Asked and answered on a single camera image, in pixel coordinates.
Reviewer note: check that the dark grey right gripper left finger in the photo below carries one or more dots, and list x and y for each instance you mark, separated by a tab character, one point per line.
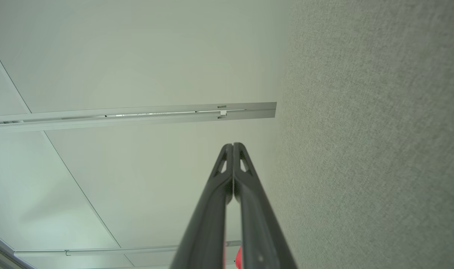
208	224

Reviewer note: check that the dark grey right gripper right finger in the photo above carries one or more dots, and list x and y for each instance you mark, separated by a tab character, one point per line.
258	224

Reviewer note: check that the small red wall fixture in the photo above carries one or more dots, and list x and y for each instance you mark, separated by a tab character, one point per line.
238	258

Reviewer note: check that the long white ceiling rail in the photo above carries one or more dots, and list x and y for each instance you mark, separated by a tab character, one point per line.
100	121

